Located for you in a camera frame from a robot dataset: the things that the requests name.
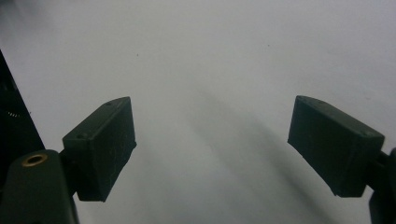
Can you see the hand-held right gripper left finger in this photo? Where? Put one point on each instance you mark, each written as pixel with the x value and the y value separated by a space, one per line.
pixel 102 149

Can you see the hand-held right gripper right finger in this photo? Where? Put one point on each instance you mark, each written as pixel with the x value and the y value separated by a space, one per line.
pixel 334 146

